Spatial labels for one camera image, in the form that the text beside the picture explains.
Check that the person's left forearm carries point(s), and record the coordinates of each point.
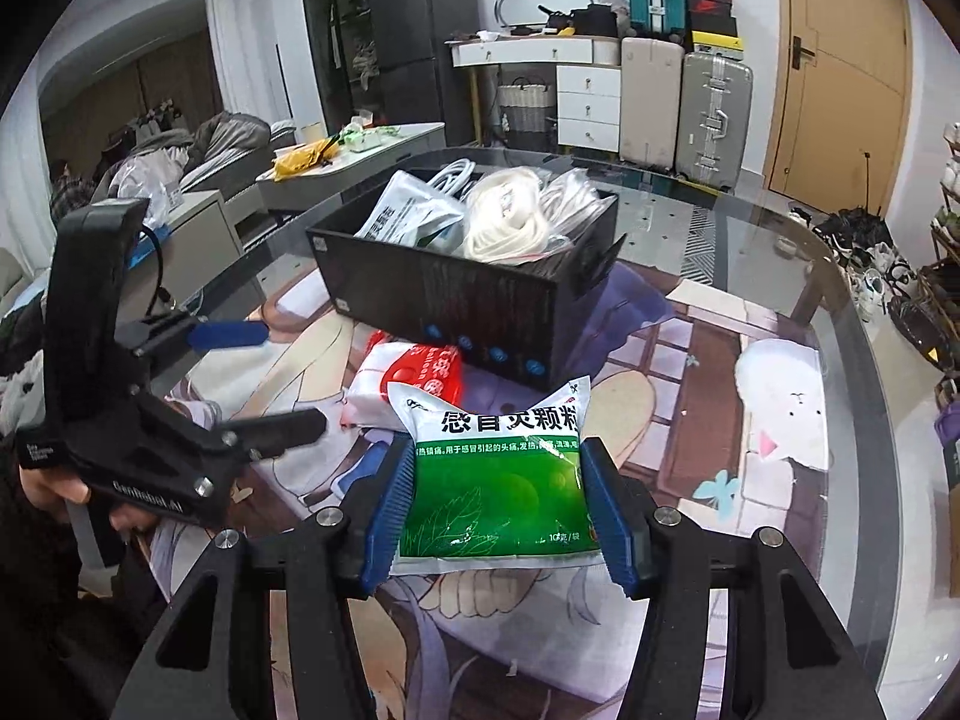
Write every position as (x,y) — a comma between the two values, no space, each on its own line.
(60,630)

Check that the person's left hand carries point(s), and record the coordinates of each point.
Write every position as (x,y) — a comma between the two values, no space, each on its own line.
(45,484)

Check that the printed desk mat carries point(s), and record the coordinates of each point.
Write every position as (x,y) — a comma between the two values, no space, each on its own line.
(675,390)

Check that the white dressing desk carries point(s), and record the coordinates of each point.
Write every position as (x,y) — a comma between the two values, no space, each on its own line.
(589,101)

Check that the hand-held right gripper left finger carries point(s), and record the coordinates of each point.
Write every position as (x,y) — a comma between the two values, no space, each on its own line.
(386,517)

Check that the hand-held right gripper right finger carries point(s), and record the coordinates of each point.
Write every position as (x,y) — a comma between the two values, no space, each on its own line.
(611,517)

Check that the red white packet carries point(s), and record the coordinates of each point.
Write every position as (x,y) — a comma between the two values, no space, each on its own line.
(405,375)

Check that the purple bag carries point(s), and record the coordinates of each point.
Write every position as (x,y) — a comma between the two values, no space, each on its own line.
(951,420)

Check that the black refrigerator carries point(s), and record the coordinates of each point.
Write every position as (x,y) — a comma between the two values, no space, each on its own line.
(412,52)

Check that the white side cabinet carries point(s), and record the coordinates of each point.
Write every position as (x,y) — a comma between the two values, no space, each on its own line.
(199,232)

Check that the grey jacket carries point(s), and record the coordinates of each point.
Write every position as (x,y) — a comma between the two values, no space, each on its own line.
(225,139)

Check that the beige suitcase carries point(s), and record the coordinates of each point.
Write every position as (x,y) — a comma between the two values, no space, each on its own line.
(651,105)

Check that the grey coffee table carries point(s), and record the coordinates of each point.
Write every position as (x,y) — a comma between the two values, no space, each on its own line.
(375,154)

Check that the wooden door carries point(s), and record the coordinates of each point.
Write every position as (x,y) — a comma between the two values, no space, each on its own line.
(847,90)

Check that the oval mirror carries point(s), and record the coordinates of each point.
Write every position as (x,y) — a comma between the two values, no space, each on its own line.
(525,4)

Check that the silver suitcase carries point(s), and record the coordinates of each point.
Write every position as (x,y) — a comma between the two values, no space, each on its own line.
(712,112)

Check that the yellow bag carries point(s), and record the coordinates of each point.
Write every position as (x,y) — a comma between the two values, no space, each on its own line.
(296,161)

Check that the woven basket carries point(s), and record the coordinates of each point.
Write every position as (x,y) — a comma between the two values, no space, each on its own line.
(525,105)

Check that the black cardboard box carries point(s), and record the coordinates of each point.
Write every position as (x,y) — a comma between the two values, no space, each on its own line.
(450,292)

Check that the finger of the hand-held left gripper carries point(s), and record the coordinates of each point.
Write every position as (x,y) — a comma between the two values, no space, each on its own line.
(225,335)
(285,427)

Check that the stack of shoe boxes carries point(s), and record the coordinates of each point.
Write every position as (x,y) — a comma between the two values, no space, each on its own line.
(709,7)

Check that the black glass cabinet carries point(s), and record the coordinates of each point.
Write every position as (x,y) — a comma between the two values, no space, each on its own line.
(337,30)

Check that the shoe rack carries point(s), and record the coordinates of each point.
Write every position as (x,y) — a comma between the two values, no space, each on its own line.
(941,270)

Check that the black bag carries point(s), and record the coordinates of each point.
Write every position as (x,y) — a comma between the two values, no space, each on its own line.
(592,19)

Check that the pile of shoes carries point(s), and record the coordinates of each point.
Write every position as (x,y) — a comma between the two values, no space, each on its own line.
(847,229)

